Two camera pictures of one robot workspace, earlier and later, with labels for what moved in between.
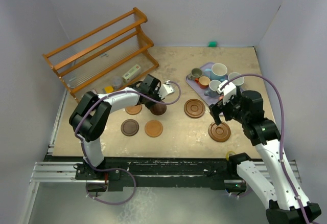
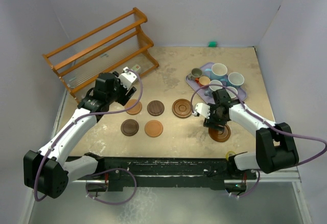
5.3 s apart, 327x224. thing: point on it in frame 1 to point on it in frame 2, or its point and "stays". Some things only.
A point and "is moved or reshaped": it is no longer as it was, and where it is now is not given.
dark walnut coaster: (159, 109) stays
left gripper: (148, 105) to (125, 93)
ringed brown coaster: (220, 133) stays
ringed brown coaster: (194, 108) is moved or reshaped
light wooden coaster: (134, 110) stays
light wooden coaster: (153, 128) stays
